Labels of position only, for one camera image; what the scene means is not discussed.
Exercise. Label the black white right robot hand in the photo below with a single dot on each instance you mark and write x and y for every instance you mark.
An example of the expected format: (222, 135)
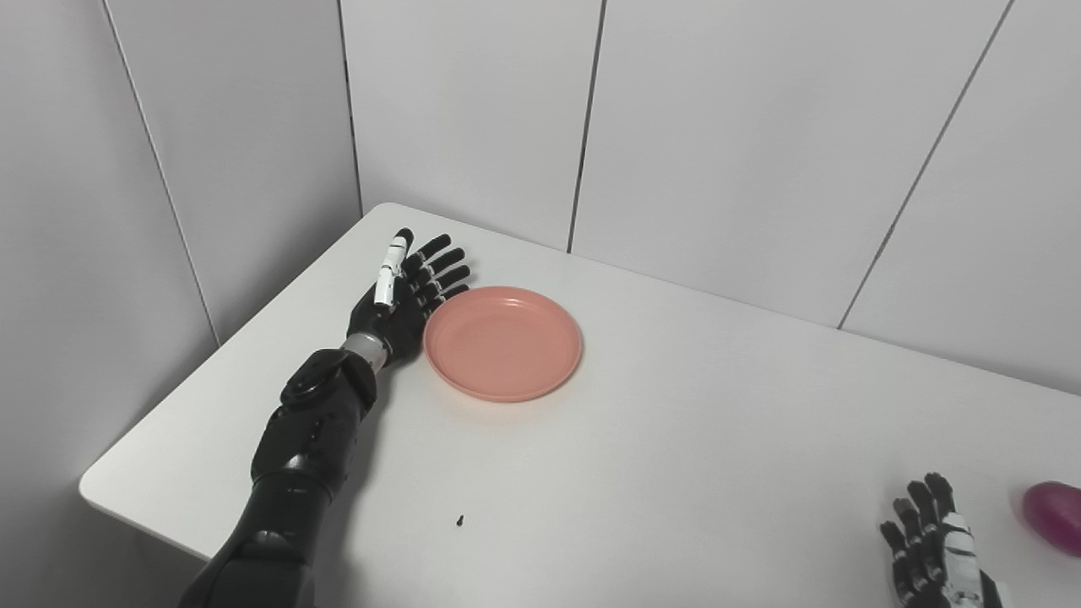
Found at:
(937, 574)

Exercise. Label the pink round plate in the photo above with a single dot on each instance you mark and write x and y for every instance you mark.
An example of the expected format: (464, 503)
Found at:
(502, 342)

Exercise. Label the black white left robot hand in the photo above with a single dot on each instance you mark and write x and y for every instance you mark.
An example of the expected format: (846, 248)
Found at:
(393, 321)

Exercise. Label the purple red onion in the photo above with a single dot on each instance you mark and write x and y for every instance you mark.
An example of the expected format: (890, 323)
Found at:
(1056, 517)

